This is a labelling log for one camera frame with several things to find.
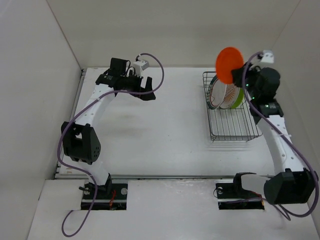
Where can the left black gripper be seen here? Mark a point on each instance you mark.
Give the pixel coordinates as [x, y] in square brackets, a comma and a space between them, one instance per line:
[145, 97]

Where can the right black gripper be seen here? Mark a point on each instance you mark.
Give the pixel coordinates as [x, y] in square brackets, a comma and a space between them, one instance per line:
[237, 75]

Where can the lime green plate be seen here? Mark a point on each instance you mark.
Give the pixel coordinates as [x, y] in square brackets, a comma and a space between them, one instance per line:
[239, 99]

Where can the orange sunburst patterned plate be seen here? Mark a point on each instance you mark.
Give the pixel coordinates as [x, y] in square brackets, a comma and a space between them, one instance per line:
[230, 97]

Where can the green rimmed white plate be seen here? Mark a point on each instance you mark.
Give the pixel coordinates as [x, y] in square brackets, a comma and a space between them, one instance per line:
[216, 92]

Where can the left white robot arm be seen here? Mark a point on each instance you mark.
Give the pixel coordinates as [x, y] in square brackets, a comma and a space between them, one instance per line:
[80, 141]

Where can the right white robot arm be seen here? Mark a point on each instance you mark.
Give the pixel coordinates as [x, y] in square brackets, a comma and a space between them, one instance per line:
[294, 181]

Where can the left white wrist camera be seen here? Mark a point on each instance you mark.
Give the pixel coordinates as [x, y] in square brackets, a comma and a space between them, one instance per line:
[140, 65]

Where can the black wire dish rack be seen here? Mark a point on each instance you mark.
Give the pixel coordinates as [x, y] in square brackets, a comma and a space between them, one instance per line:
[231, 124]

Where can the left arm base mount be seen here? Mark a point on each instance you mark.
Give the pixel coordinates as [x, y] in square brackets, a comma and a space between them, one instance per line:
[116, 200]

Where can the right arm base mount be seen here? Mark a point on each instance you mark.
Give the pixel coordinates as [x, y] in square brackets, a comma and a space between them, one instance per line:
[231, 199]

